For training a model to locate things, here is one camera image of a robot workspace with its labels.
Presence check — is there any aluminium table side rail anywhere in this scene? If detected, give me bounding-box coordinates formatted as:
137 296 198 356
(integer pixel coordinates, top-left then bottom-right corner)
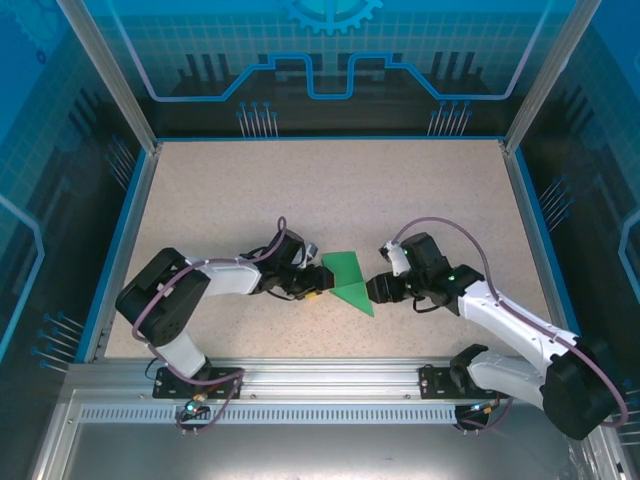
498 139 579 351
82 142 162 364

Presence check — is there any sheet metal tray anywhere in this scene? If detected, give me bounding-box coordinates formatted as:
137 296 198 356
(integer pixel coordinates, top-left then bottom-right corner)
29 389 626 480

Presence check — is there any slotted aluminium cable duct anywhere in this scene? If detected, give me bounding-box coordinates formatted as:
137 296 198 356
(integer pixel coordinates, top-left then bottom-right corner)
78 405 464 425

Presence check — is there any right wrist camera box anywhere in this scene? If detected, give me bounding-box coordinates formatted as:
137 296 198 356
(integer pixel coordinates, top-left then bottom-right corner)
378 241 410 277

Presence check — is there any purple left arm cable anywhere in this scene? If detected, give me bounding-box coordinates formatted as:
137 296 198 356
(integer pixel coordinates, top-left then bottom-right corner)
131 215 289 437

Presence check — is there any green paper sheet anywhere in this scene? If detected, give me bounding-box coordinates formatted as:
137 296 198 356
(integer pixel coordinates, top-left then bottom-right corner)
321 249 376 318

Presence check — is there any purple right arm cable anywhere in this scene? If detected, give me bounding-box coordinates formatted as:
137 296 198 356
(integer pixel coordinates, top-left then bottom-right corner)
392 216 629 437

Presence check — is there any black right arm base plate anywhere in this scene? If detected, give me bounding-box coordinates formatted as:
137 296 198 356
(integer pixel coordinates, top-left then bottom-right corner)
418 363 501 401

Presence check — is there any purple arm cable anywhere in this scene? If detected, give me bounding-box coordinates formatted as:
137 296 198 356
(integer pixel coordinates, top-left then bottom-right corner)
131 215 289 437
392 216 629 437

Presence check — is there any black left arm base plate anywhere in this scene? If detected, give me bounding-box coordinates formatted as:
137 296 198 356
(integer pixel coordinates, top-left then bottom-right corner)
152 364 247 400

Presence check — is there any aluminium frame post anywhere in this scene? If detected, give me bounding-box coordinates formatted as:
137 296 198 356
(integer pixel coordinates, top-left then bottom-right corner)
502 0 604 154
55 0 162 154

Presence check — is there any aluminium mounting rail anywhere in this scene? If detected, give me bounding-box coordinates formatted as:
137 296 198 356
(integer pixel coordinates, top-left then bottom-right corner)
64 355 601 407

